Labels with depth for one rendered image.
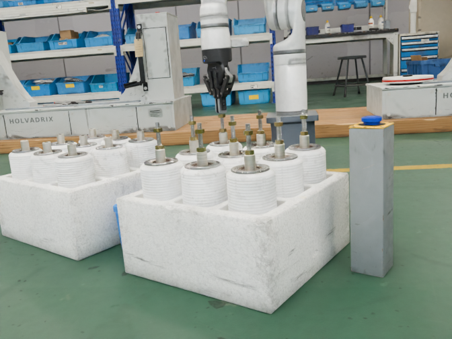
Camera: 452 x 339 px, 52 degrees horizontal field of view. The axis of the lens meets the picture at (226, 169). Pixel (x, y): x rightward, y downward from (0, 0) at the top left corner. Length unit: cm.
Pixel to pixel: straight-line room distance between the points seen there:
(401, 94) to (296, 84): 163
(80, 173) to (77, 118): 192
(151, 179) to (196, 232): 17
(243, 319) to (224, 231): 16
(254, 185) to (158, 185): 24
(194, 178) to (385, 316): 43
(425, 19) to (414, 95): 434
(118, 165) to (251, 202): 54
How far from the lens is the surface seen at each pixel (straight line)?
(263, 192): 87
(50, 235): 131
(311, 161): 106
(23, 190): 137
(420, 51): 637
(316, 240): 102
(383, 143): 95
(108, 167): 131
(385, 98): 290
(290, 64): 134
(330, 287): 99
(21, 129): 334
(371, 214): 99
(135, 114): 300
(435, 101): 297
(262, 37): 547
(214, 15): 118
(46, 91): 622
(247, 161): 89
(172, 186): 102
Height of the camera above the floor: 45
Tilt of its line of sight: 12 degrees down
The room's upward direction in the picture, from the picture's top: 4 degrees counter-clockwise
